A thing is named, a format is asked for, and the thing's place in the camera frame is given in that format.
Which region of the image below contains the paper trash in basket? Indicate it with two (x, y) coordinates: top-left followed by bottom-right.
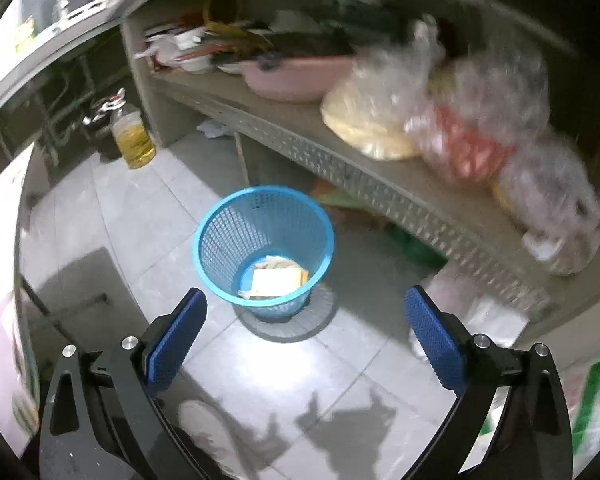
(238, 256), (310, 299)

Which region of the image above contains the blue plastic mesh trash basket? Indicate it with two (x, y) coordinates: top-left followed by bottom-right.
(192, 185), (335, 321)

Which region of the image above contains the white sneaker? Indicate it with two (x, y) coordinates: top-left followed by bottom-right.
(178, 400), (230, 474)

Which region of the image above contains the clear bag on shelf end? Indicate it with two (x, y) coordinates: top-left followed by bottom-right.
(492, 133), (600, 276)

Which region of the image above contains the yellow cooking oil bottle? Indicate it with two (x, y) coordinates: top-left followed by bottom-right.
(111, 103), (156, 169)

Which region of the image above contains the dark clay jar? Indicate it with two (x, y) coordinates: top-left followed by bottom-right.
(82, 96), (121, 162)

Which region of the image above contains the red food in plastic bag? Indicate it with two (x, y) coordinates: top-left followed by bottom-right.
(404, 50), (550, 183)

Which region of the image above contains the yellow food in plastic bag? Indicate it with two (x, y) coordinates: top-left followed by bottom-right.
(321, 39), (445, 162)

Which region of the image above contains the pink plastic basin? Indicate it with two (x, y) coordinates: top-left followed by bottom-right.
(238, 56), (353, 103)

